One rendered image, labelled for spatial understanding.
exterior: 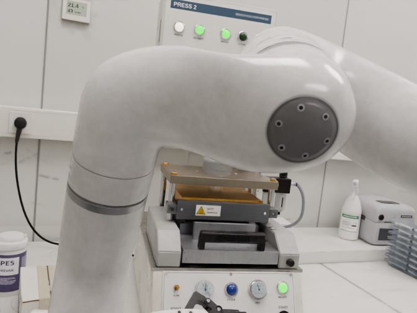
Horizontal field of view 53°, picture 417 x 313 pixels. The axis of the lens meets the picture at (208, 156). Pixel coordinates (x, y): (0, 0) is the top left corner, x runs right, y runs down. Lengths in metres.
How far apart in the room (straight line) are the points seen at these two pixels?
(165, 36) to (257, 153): 0.89
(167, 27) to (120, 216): 0.81
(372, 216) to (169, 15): 1.15
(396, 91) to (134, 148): 0.26
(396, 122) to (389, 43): 1.73
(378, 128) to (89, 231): 0.31
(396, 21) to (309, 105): 1.90
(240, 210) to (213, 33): 0.50
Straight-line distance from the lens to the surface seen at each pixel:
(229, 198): 1.04
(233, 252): 0.95
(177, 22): 1.20
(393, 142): 0.44
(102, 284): 0.52
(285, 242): 1.01
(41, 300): 1.00
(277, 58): 0.33
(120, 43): 1.58
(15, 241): 1.18
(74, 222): 0.48
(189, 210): 0.99
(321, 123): 0.32
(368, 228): 1.87
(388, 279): 1.66
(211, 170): 1.06
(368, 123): 0.45
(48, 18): 1.57
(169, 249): 0.92
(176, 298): 0.93
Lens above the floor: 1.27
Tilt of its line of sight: 6 degrees down
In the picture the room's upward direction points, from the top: 6 degrees clockwise
